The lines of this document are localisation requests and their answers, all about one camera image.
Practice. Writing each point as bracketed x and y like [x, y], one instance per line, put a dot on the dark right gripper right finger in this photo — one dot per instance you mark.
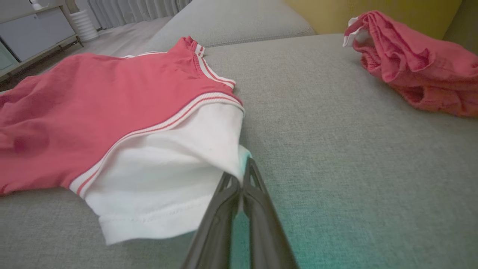
[269, 243]

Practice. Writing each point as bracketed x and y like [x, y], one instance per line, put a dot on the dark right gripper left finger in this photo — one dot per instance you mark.
[213, 243]

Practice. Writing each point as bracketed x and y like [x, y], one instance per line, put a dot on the red and white striped shirt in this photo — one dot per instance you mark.
[93, 104]

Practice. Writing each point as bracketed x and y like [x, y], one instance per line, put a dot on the large grey sofa seat cushion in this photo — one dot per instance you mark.
[354, 168]

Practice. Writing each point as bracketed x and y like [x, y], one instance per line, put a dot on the small grey sofa seat cushion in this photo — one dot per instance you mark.
[231, 18]

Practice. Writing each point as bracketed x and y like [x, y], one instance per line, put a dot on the crumpled red garment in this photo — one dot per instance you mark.
[410, 63]

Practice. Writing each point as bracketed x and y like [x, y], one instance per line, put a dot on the yellow sofa cushion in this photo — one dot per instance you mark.
[321, 15]

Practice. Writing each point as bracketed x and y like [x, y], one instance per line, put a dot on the grey pleated curtain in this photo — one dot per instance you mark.
[130, 9]

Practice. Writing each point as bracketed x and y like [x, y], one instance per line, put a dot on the white ribbed cylinder device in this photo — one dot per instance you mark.
[84, 26]

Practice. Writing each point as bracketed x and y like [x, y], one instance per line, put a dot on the white low cabinet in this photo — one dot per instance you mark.
[33, 33]

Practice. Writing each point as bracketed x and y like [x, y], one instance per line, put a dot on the small white cabinet ornament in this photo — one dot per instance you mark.
[36, 5]

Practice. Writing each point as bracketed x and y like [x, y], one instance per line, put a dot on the grey sofa backrest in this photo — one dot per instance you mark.
[468, 18]

